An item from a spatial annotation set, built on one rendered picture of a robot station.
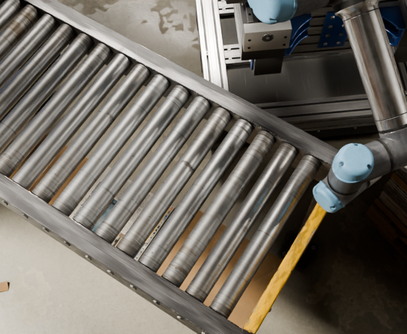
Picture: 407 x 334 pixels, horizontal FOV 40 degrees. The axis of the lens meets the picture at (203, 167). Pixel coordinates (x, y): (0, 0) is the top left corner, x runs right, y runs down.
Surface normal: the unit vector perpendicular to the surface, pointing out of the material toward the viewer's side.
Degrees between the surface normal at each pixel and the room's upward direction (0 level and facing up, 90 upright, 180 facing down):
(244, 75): 0
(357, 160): 0
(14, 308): 0
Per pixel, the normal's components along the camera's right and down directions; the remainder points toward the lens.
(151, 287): -0.03, -0.42
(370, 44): -0.23, 0.20
